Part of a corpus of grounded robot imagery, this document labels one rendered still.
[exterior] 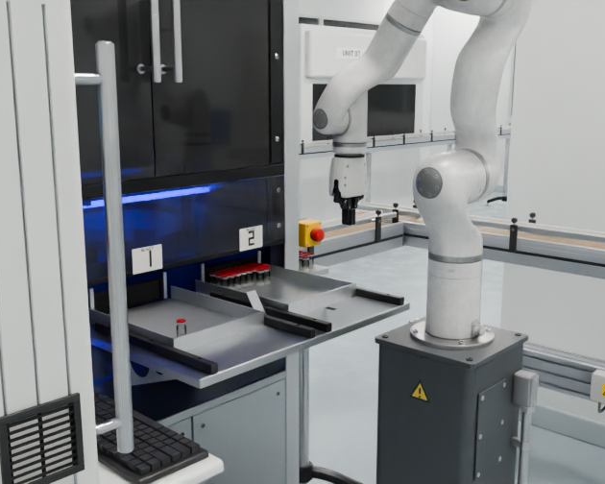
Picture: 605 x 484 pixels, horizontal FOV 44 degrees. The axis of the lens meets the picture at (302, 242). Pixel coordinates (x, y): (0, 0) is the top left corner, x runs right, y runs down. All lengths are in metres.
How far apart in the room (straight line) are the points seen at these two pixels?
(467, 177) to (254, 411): 0.97
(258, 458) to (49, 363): 1.28
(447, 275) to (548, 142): 1.57
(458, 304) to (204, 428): 0.78
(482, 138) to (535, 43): 1.55
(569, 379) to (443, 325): 1.00
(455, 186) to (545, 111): 1.62
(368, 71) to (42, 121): 0.92
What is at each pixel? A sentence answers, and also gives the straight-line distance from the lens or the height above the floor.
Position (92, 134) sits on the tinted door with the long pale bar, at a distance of 1.71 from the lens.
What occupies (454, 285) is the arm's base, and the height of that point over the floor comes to 1.00.
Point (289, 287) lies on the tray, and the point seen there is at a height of 0.88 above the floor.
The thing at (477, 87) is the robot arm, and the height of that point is 1.42.
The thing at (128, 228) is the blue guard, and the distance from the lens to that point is 1.77.
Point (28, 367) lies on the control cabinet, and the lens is 1.05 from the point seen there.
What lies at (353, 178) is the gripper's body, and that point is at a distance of 1.83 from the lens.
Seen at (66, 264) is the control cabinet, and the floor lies 1.19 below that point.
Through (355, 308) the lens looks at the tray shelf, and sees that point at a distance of 1.87.
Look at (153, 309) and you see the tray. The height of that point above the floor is 0.88.
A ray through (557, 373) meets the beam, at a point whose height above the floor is 0.50.
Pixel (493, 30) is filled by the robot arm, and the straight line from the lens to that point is 1.65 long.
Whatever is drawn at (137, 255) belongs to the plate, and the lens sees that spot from 1.79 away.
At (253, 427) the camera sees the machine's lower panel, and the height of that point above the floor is 0.47.
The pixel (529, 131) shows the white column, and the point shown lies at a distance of 3.19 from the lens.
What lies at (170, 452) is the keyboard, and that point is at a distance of 1.30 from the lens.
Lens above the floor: 1.42
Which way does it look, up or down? 12 degrees down
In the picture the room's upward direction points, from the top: straight up
